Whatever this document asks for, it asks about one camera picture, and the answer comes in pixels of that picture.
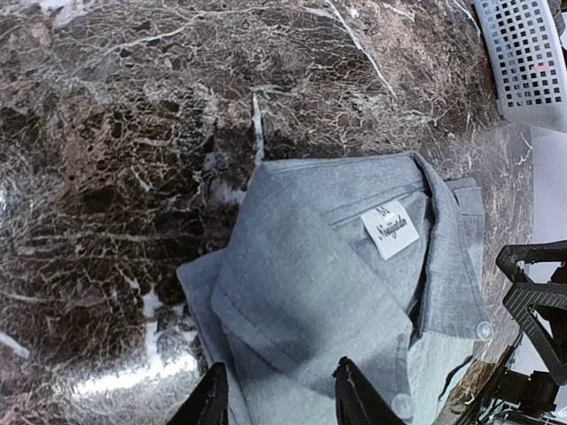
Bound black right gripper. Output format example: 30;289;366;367
496;241;566;385

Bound grey long sleeve shirt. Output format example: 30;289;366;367
177;153;493;424

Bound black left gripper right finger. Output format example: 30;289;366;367
333;357;399;425

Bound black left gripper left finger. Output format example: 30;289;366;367
167;362;229;425

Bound light grey plastic basket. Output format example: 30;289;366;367
471;0;566;133

